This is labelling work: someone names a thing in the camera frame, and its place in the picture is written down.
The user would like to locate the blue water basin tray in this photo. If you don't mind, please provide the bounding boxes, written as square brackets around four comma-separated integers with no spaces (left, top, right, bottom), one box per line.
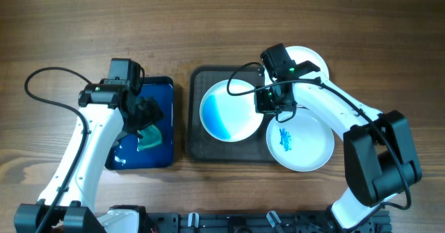
[105,77,174,170]

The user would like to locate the white plate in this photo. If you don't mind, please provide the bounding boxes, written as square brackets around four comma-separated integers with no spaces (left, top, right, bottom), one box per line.
[267,44,330,79]
[266,108,334,172]
[199,79,264,143]

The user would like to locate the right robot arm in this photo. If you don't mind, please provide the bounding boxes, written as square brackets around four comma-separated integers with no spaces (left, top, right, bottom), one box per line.
[254,60,422,232]

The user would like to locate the green yellow sponge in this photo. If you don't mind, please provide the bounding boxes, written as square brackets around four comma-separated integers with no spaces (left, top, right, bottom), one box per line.
[137,125,163,151]

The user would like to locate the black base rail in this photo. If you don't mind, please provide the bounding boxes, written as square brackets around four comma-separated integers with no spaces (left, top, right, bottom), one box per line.
[104,210,393,233]

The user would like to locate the dark brown serving tray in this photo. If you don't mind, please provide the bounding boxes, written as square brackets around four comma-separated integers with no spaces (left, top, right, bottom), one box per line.
[186,65,277,165]

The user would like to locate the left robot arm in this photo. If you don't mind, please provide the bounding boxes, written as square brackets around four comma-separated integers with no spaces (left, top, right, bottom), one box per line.
[14,81,163,232]

